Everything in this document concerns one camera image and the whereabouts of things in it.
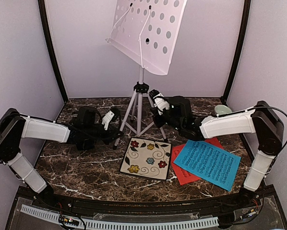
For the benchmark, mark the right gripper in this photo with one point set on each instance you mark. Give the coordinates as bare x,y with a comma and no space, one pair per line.
160,123

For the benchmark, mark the pale green ceramic bowl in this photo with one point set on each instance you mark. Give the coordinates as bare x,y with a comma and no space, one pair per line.
222,110

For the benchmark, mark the red sheet music paper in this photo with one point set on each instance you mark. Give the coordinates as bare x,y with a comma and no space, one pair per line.
183,176

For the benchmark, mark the white perforated music stand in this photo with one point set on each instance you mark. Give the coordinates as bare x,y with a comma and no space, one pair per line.
146,31

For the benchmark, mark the blue sheet music paper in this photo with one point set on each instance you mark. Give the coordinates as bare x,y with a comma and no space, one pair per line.
209,162

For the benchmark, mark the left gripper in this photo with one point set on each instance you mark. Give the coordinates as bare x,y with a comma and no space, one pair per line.
110,132

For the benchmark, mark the grey slotted cable duct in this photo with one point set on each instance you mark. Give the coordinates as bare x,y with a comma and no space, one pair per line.
120,222

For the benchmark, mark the black metronome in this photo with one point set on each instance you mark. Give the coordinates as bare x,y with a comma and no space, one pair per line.
84,142

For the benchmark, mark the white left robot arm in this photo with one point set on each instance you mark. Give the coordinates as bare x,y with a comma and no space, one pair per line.
83,131

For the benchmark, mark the floral square ceramic plate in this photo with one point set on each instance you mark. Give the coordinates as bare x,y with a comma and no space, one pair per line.
147,158

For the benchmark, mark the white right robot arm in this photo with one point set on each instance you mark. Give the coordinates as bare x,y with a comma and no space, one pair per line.
260,119

